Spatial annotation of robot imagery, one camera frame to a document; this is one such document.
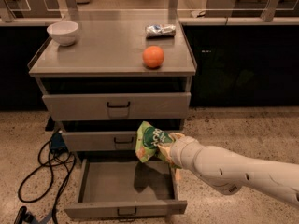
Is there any orange fruit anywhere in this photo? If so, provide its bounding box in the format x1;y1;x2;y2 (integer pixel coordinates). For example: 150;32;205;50
142;46;164;69

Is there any white ceramic bowl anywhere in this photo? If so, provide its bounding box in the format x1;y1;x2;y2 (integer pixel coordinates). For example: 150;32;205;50
47;21;78;46

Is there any grey drawer cabinet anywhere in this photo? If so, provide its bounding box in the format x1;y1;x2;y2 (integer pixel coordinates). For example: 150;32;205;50
30;10;195;157

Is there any grey bottom drawer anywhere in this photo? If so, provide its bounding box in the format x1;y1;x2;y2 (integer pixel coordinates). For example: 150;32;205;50
64;157;187;219

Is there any grey top drawer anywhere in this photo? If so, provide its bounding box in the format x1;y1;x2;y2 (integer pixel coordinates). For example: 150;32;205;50
43;77;191;121

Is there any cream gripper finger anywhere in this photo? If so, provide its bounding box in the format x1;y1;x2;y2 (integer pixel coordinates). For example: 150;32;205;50
158;145;171;160

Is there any silver blue snack packet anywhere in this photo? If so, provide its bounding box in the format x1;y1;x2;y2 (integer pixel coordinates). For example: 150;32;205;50
145;24;176;38

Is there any blue power box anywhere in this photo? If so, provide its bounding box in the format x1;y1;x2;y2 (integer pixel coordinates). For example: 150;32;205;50
50;132;66;152

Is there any glass partition with posts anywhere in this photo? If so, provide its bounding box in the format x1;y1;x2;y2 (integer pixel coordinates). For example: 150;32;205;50
1;0;299;24

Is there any grey drawer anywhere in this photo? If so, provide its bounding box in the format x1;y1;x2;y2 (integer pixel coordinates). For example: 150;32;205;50
61;119;185;152
64;157;187;219
43;77;191;121

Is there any green rice chip bag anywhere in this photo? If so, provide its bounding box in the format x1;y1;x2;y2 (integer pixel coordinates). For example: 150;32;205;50
135;121;178;168

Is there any black tool on floor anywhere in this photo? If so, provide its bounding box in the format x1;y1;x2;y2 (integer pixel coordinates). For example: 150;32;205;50
13;206;39;224

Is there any grey middle drawer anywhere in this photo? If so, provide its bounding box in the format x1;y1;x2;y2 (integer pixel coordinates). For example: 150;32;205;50
61;119;185;152

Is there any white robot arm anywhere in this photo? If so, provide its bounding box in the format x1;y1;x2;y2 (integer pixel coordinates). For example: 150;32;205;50
158;136;299;207

